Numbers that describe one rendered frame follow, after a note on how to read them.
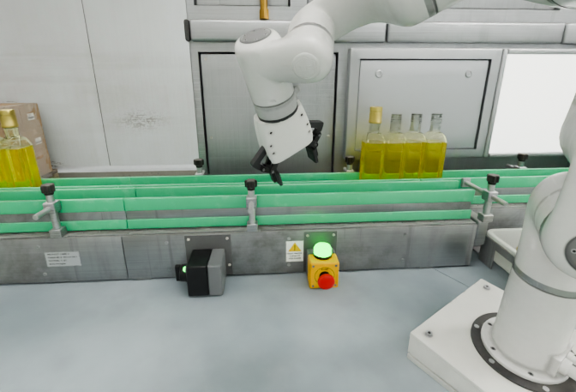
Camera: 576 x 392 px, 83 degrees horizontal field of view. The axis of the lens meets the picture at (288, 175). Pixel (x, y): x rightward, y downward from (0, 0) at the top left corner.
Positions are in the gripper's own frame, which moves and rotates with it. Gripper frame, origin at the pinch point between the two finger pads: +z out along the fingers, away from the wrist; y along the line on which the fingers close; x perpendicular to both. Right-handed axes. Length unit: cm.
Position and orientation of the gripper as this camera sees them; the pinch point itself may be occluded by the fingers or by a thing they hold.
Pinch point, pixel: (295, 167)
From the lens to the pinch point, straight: 69.2
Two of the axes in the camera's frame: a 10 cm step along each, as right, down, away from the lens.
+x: 5.3, 5.2, -6.7
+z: 2.3, 6.7, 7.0
